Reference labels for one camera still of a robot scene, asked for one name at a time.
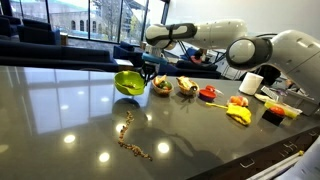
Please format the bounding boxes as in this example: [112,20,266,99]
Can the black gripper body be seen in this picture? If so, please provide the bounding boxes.
[141,62,158,78]

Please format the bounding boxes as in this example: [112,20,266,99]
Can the green plastic bowl with handle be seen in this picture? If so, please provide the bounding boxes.
[113,70,147,97]

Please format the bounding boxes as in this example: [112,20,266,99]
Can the red bowl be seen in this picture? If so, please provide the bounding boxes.
[198,88,218,103]

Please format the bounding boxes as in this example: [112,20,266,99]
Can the yellow orange toy food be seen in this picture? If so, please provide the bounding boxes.
[153,75,167,86]

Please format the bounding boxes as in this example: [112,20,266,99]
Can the green toy vegetable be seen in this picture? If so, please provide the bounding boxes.
[159,80,173,90]

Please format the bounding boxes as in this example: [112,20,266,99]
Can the wicker basket with strawberry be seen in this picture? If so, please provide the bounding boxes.
[152,74,174,97]

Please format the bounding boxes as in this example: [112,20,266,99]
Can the dark blue armchair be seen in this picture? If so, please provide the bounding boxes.
[0,14,22,38]
[17,19,62,46]
[113,41,145,68]

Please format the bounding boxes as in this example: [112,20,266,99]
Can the white and yellow toy food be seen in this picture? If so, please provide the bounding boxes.
[178,76,199,92]

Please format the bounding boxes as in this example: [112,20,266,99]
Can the wicker basket with toy food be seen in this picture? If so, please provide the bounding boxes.
[176,75,200,97]

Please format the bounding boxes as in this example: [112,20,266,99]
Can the seated person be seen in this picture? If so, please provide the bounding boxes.
[190,48,209,65]

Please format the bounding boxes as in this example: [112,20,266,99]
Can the toy peach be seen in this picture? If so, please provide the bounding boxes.
[228,95,250,108]

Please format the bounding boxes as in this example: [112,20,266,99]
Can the long dark blue sofa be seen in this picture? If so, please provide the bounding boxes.
[0,39,119,73]

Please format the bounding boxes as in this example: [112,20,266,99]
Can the white paper towel roll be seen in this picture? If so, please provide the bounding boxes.
[238,72,264,96]

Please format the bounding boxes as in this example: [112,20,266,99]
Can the white grater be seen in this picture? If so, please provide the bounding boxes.
[260,85,281,102]

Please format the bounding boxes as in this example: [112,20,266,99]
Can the black box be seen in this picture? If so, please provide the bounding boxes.
[261,109,285,127]

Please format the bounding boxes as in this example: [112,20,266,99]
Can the red toy tomato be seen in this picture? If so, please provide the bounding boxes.
[269,105,286,118]

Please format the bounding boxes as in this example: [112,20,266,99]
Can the yellow green plastic container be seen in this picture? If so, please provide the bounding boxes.
[264,99,303,120]

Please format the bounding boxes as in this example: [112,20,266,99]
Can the white stick with yellow tip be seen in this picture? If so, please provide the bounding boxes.
[248,150,305,180]

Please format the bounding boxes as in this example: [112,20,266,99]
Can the grey equipment box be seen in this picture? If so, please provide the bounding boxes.
[283,88,320,117]

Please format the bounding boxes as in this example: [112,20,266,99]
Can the teal wrist camera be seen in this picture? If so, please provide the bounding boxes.
[142,53,169,67]

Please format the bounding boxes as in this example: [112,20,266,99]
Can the brown bead chain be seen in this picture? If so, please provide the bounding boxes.
[117,110,153,162]

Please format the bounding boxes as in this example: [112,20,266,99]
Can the glass window wall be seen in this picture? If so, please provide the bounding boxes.
[9,0,171,46]

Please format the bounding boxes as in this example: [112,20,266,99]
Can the metal drawer handle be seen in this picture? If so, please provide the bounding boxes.
[239,158,256,169]

